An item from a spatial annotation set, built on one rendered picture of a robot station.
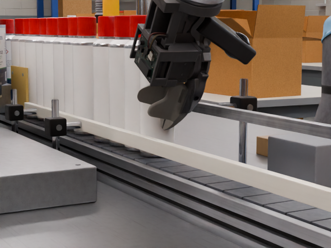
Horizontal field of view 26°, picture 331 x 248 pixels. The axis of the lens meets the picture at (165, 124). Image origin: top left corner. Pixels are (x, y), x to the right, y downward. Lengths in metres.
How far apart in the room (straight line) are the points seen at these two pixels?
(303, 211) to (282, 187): 0.03
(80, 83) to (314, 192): 0.63
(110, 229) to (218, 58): 2.25
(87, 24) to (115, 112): 0.20
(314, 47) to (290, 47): 2.88
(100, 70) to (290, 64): 1.92
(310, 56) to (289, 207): 5.12
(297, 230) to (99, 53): 0.56
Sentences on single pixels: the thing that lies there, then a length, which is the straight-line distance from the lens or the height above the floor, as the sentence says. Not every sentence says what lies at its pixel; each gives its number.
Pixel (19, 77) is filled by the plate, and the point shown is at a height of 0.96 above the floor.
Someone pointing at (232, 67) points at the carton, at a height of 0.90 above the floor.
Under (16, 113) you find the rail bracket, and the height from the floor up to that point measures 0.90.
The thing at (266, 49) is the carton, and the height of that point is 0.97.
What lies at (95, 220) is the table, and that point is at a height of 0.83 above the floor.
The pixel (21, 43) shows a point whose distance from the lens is 1.54.
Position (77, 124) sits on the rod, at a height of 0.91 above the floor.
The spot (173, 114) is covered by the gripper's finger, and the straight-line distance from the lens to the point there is 0.99.
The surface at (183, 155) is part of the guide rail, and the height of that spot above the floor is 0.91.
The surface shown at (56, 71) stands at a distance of 1.35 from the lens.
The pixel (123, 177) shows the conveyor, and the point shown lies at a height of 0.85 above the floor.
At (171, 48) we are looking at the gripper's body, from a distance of 0.91.
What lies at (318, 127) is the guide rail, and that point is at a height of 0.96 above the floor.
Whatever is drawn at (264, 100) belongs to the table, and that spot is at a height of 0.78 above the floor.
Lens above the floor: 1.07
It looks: 8 degrees down
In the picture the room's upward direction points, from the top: straight up
